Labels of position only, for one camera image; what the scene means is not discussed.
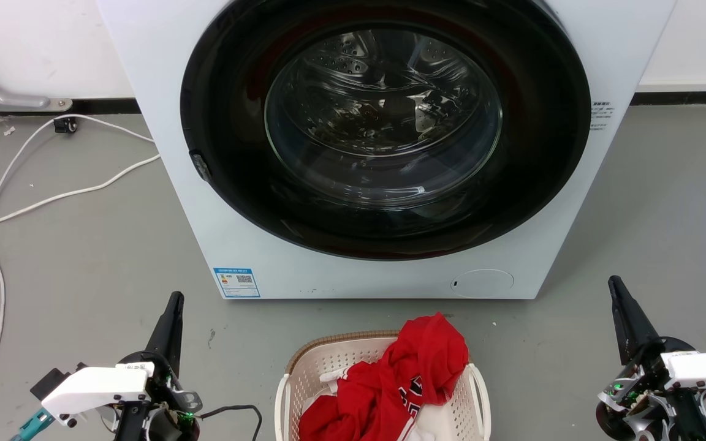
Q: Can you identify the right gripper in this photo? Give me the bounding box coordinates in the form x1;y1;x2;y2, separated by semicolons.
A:
594;276;706;441

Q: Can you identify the round white filter cover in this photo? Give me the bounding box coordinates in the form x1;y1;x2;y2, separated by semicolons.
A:
450;269;515;299

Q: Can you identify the red garment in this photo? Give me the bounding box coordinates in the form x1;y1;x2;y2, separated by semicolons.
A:
298;312;470;441

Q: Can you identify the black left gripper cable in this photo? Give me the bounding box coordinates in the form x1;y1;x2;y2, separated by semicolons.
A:
197;404;263;441

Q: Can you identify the black round washer door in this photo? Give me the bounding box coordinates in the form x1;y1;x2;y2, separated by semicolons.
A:
180;0;593;261

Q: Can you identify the white laundry basket brown rim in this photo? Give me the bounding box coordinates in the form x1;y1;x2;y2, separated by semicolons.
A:
275;331;492;441

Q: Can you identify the blue energy label sticker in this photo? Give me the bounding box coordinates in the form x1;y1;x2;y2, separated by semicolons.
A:
213;267;261;299

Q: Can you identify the white front-load washing machine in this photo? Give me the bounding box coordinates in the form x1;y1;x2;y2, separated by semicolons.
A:
97;0;677;301

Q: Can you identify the small printed text sticker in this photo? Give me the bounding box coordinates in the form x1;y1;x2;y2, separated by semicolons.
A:
590;101;613;131

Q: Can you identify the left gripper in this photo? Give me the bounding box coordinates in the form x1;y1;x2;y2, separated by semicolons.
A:
111;292;203;441

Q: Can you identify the teal cable connector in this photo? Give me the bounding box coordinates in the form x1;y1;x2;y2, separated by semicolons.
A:
10;409;55;441

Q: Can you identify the white power cord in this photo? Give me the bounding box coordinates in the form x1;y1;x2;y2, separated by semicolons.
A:
0;154;162;236

